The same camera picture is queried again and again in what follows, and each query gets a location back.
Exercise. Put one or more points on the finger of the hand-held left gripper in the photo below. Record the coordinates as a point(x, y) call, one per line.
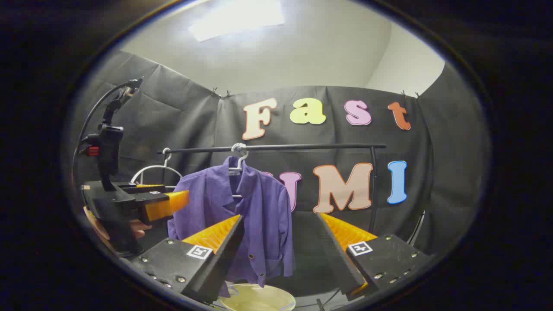
point(142, 188)
point(166, 205)

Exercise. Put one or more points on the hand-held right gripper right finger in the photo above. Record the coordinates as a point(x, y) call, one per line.
point(335, 255)

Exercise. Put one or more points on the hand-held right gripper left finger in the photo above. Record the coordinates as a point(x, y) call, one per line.
point(224, 255)

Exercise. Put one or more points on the cream laundry hamper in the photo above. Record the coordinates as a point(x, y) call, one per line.
point(259, 299)

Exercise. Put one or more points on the white clothes hanger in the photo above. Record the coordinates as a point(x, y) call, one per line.
point(239, 166)
point(166, 162)

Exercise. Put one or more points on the black clothes rack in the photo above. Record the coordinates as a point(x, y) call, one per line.
point(302, 147)

